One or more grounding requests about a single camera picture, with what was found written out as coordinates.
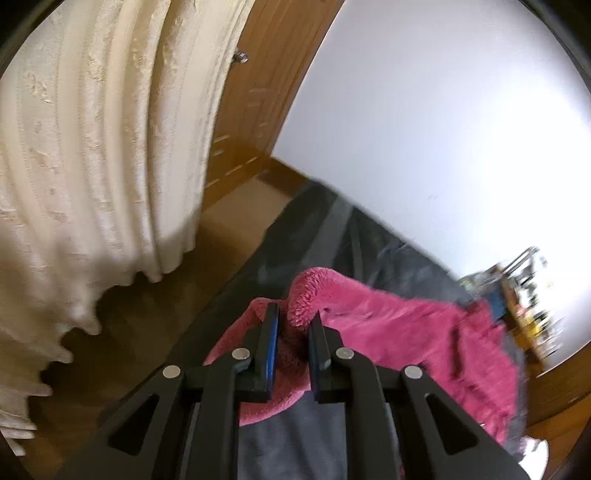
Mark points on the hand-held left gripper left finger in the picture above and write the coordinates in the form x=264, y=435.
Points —
x=270, y=350

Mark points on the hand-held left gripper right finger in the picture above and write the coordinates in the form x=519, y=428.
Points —
x=316, y=360

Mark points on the pink fleece jacket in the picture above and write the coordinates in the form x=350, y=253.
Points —
x=406, y=332

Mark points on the dark grey bed cover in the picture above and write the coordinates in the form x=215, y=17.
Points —
x=323, y=230

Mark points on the blue box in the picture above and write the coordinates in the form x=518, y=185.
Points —
x=497, y=303

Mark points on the wooden desk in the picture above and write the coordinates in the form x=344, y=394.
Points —
x=531, y=318

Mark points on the wooden cabinet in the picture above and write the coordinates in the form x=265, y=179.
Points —
x=568, y=387

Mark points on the wooden door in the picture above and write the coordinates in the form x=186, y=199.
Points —
x=272, y=92

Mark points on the cream curtain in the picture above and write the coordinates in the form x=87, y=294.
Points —
x=92, y=161

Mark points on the metal door knob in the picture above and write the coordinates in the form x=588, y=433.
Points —
x=240, y=57

